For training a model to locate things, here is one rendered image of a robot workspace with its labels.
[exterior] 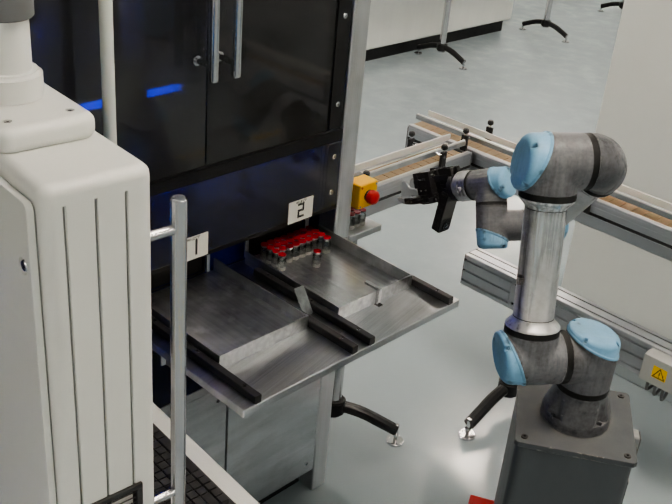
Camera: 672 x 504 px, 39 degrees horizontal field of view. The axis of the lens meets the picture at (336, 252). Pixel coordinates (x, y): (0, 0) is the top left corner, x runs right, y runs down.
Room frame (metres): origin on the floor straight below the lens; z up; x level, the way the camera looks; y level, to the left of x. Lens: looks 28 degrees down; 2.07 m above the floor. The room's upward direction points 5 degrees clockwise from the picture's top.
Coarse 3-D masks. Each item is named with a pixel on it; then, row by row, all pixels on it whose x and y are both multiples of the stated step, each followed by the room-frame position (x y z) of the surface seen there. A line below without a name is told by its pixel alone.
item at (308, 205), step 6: (306, 198) 2.19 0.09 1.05; (312, 198) 2.20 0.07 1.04; (294, 204) 2.16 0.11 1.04; (306, 204) 2.19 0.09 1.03; (312, 204) 2.20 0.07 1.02; (294, 210) 2.16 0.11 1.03; (306, 210) 2.19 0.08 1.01; (288, 216) 2.14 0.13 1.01; (294, 216) 2.16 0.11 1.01; (306, 216) 2.19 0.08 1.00; (288, 222) 2.14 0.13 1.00; (294, 222) 2.16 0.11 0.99
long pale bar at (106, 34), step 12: (108, 0) 1.69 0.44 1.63; (108, 12) 1.69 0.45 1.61; (108, 24) 1.69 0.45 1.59; (108, 36) 1.69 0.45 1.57; (108, 48) 1.69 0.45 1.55; (108, 60) 1.69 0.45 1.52; (108, 72) 1.69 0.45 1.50; (108, 84) 1.69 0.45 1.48; (108, 96) 1.69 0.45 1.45; (108, 108) 1.69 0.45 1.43; (108, 120) 1.69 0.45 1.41; (108, 132) 1.69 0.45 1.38
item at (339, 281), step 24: (336, 240) 2.26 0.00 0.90; (264, 264) 2.07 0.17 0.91; (288, 264) 2.13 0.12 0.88; (336, 264) 2.16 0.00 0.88; (360, 264) 2.17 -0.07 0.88; (384, 264) 2.14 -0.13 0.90; (312, 288) 2.02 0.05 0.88; (336, 288) 2.03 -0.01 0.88; (360, 288) 2.04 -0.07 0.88; (384, 288) 2.00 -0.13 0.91; (336, 312) 1.89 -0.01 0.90
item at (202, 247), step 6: (204, 234) 1.95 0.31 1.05; (192, 240) 1.92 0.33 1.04; (198, 240) 1.93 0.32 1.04; (204, 240) 1.95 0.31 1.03; (192, 246) 1.92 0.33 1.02; (198, 246) 1.93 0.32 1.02; (204, 246) 1.95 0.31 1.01; (192, 252) 1.92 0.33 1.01; (198, 252) 1.93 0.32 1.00; (204, 252) 1.95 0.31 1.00; (192, 258) 1.92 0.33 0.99
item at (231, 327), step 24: (216, 264) 2.06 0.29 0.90; (168, 288) 1.96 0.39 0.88; (192, 288) 1.97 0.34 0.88; (216, 288) 1.98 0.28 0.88; (240, 288) 1.99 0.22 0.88; (264, 288) 1.95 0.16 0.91; (168, 312) 1.85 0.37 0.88; (192, 312) 1.86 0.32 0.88; (216, 312) 1.87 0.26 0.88; (240, 312) 1.88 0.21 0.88; (264, 312) 1.89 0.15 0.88; (288, 312) 1.88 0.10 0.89; (192, 336) 1.72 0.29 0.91; (216, 336) 1.77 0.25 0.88; (240, 336) 1.78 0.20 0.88; (264, 336) 1.74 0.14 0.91; (288, 336) 1.80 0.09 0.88; (216, 360) 1.66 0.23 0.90
